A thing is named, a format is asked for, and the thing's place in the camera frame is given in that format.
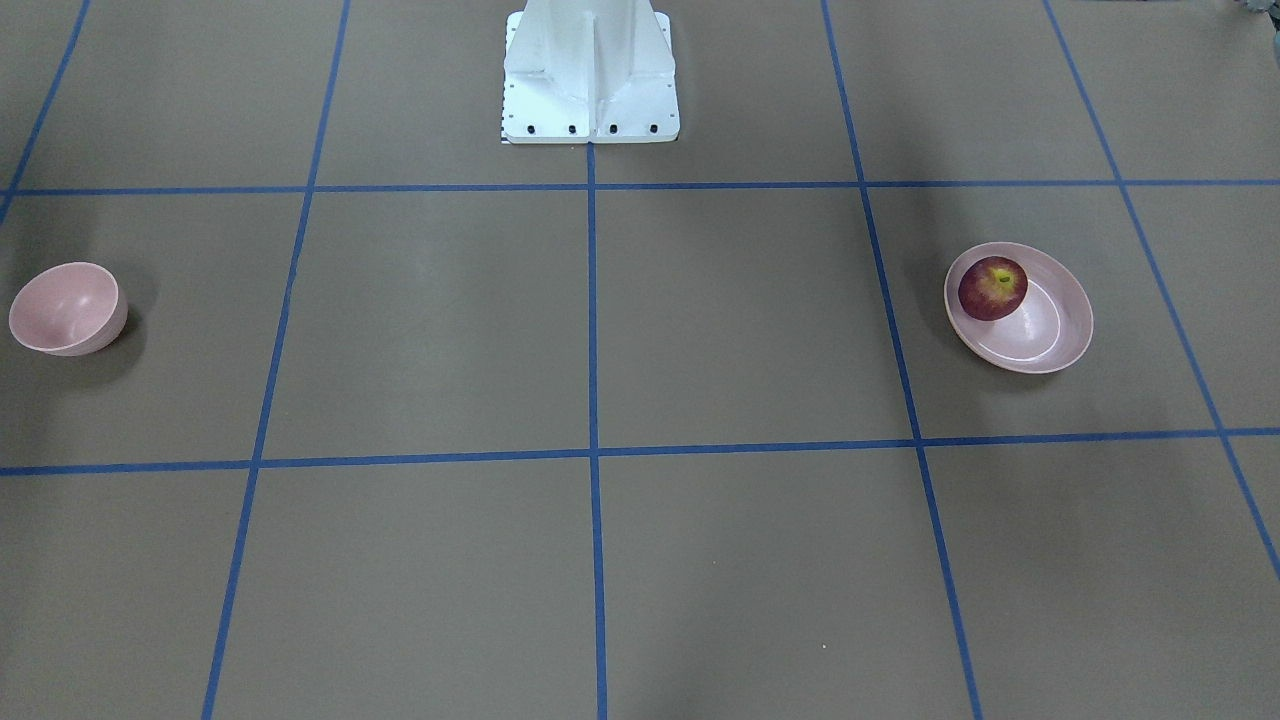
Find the red apple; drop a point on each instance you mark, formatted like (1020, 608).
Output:
(992, 288)

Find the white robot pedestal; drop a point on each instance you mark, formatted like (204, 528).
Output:
(589, 72)

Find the pink plate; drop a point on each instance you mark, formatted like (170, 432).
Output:
(1049, 330)

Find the pink bowl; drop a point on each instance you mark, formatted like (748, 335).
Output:
(70, 310)

